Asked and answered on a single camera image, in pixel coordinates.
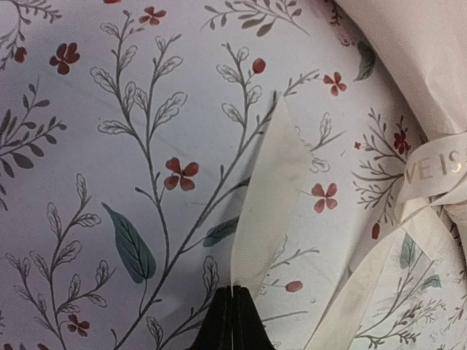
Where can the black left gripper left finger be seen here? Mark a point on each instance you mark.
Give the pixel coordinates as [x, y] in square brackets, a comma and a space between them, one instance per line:
[215, 321]

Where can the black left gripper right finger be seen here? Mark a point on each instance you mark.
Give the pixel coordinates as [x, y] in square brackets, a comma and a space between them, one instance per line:
[248, 330]

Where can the cream ribbon bow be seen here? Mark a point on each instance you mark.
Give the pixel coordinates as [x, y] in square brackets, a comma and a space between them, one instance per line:
[270, 189]

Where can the peach wrapping paper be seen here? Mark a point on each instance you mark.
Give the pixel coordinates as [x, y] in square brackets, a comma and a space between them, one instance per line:
[423, 46]

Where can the floral tablecloth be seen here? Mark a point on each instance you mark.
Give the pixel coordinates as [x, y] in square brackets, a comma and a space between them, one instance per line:
[129, 133]

